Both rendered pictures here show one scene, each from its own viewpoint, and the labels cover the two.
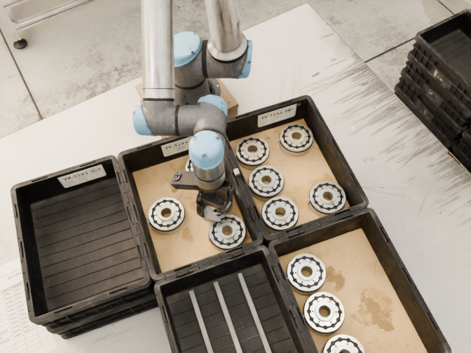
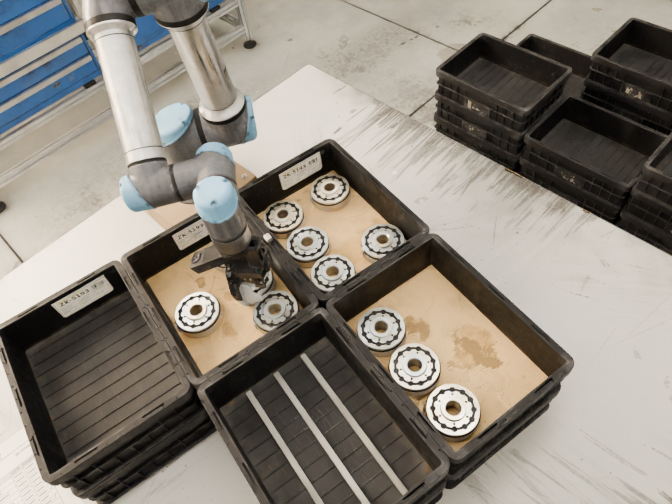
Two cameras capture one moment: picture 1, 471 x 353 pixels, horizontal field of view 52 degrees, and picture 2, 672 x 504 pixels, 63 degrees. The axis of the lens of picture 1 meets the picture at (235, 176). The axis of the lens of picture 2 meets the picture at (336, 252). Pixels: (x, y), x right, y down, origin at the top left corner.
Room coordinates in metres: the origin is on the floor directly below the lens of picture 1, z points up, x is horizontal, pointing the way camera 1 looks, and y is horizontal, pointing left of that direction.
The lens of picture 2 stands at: (-0.15, -0.02, 1.91)
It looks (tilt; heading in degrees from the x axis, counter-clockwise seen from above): 54 degrees down; 351
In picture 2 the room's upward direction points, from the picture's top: 10 degrees counter-clockwise
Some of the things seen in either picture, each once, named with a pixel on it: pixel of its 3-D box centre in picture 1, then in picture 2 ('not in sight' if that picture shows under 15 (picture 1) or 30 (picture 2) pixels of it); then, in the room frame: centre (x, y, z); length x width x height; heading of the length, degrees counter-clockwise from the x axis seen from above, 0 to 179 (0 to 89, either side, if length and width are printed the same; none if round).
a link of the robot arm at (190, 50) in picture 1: (187, 58); (181, 134); (1.04, 0.13, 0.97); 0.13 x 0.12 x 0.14; 84
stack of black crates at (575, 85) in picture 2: not in sight; (546, 87); (1.54, -1.36, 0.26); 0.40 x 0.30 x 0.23; 28
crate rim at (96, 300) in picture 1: (78, 232); (88, 359); (0.50, 0.42, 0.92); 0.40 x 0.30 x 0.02; 17
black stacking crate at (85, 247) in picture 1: (83, 240); (99, 370); (0.50, 0.42, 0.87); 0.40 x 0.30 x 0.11; 17
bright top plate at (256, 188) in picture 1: (266, 181); (307, 243); (0.66, -0.09, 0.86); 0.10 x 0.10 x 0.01
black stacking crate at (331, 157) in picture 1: (287, 172); (329, 227); (0.68, -0.15, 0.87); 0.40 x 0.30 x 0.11; 17
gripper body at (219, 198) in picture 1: (214, 190); (244, 258); (0.57, 0.06, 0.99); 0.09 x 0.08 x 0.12; 64
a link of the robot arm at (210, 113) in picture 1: (204, 120); (207, 174); (0.67, 0.07, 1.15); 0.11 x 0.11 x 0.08; 84
